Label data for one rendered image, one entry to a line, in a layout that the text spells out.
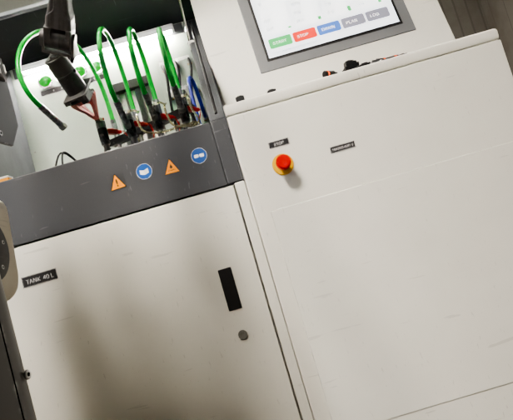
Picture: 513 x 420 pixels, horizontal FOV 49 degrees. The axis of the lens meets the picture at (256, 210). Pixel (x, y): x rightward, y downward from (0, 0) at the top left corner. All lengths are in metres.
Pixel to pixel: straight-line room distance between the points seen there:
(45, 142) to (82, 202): 0.67
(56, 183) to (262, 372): 0.66
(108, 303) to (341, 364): 0.56
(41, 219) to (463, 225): 1.01
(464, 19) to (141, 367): 3.11
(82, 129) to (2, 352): 1.51
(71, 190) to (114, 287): 0.26
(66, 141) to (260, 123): 0.85
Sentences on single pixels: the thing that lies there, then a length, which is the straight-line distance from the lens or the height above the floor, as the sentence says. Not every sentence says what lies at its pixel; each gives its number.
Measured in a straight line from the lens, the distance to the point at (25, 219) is 1.46.
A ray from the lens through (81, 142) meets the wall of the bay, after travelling 2.02.
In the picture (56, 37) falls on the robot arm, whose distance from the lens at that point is 1.57.
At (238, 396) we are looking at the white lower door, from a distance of 1.39.
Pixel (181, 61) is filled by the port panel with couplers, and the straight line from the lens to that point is 2.02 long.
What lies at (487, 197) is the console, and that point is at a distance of 1.46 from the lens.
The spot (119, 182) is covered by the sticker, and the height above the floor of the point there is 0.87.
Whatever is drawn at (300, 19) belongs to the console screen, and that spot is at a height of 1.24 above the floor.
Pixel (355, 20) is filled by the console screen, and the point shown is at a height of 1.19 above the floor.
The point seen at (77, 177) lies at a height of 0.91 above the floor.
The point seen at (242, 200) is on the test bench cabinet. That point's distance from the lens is 1.36.
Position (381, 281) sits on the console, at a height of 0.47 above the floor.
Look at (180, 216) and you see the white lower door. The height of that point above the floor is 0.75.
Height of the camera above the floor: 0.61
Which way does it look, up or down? 4 degrees up
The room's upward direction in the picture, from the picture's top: 16 degrees counter-clockwise
